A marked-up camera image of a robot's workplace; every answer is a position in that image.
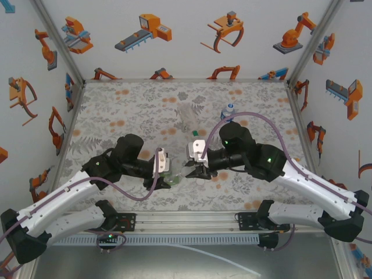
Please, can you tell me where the floral patterned tablecloth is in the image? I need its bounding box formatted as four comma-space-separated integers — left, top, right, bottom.
46, 80, 325, 212

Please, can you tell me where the white slotted cable duct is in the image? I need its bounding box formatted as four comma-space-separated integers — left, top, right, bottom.
62, 234, 260, 246

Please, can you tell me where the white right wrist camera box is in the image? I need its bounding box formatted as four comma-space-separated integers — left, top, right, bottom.
185, 139, 209, 163

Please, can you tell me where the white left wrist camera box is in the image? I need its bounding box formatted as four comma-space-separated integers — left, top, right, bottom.
152, 147, 173, 178

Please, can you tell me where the green tinted plastic bottle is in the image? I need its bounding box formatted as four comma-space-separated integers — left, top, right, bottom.
162, 170, 187, 187

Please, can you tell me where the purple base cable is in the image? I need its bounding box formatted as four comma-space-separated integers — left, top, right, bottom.
96, 231, 128, 254
261, 226, 296, 252

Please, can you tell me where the aluminium front frame rail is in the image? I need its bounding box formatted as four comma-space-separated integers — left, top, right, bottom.
31, 210, 341, 234

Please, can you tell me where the aluminium frame post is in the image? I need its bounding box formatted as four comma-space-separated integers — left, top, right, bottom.
31, 0, 87, 84
286, 0, 345, 87

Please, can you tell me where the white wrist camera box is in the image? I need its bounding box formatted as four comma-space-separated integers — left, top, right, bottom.
185, 139, 209, 163
152, 147, 173, 178

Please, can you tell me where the clear bottle with green label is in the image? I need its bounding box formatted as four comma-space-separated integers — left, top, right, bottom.
176, 103, 198, 134

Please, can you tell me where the aluminium side frame rail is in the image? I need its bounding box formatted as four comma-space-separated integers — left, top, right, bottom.
286, 85, 331, 209
45, 83, 87, 210

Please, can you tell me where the blue label plastic bottle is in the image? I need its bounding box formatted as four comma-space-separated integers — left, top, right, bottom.
221, 103, 235, 122

